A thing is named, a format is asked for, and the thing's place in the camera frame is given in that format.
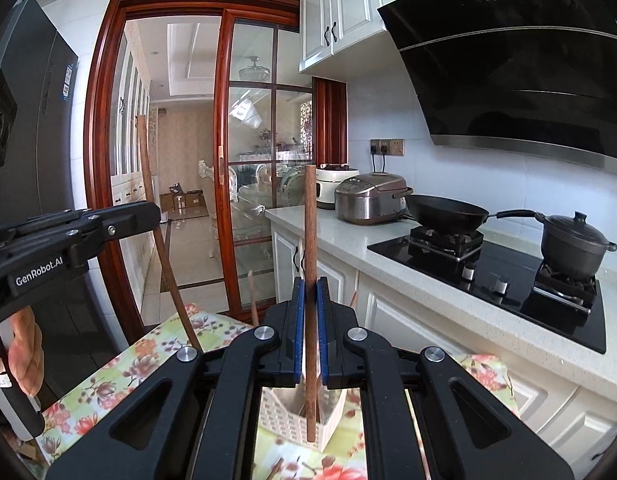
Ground brown wooden chopstick two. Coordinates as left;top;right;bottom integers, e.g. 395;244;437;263
349;289;358;310

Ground brown wooden chopstick eight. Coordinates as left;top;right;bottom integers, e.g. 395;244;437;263
266;458;284;480

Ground brown wooden chopstick one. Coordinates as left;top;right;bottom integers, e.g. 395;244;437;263
248;270;260;327

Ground brown wooden chopstick six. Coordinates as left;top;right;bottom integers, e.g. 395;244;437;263
136;115;203;353

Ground person's left hand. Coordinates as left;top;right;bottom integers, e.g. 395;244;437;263
8;306;45;396

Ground white perforated utensil basket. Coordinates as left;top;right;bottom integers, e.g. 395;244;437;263
258;385;346;451

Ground black refrigerator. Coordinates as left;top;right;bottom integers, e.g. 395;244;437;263
0;0;115;408

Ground floral tablecloth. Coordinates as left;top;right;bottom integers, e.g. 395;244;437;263
49;300;533;479

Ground silver rice cooker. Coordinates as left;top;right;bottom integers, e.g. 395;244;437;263
334;172;413;226

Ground cardboard boxes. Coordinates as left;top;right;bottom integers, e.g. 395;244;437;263
160;183;205;212

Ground black wok pan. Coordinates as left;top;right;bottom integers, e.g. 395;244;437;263
406;194;543;235

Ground white pressure cooker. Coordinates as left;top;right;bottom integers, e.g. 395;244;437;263
316;164;359;209

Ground white ornate dining chair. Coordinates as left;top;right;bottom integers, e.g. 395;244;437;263
198;159;238;258

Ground black glass gas stove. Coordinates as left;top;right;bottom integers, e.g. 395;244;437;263
368;226;607;354

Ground red wooden sliding door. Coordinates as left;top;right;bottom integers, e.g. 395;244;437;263
84;0;347;344

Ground white lower cabinets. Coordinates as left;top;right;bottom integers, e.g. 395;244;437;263
318;212;617;479

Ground black lidded pot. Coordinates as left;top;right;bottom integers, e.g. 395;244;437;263
535;211;617;281

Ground black range hood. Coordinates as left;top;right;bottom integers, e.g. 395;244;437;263
380;0;617;174

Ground wall power outlet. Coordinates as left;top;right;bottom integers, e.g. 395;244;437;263
370;139;405;156

